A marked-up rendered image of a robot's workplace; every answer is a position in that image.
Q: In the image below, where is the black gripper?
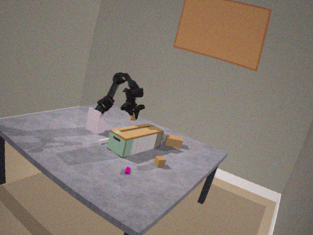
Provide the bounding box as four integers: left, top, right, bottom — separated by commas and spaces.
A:
126, 97, 145, 119

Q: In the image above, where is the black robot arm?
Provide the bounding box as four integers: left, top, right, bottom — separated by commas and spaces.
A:
95, 73, 144, 115

